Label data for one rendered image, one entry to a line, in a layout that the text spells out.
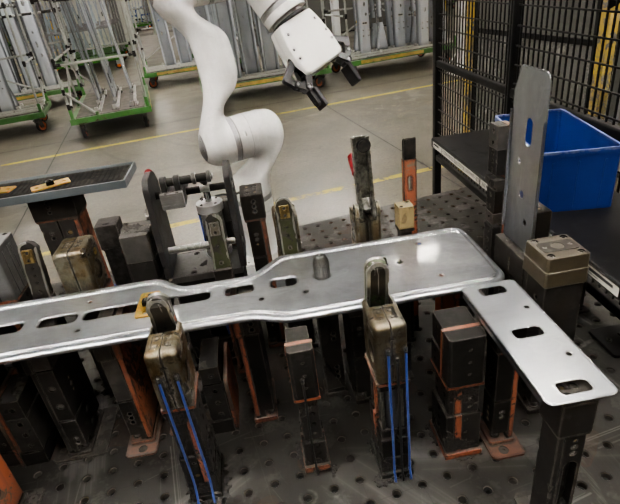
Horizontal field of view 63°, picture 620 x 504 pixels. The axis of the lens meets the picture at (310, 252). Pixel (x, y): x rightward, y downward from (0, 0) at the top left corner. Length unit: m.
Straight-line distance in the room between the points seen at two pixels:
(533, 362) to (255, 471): 0.56
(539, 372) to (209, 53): 1.04
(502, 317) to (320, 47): 0.57
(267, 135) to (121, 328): 0.66
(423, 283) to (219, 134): 0.68
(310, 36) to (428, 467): 0.82
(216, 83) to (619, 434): 1.17
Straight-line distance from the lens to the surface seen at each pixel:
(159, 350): 0.82
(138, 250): 1.14
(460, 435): 1.02
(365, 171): 1.08
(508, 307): 0.90
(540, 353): 0.82
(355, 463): 1.04
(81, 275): 1.15
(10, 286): 1.22
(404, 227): 1.11
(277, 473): 1.05
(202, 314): 0.95
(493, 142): 1.17
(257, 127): 1.38
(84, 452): 1.22
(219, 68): 1.38
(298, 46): 0.98
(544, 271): 0.95
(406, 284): 0.95
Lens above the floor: 1.52
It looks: 29 degrees down
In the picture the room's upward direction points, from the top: 7 degrees counter-clockwise
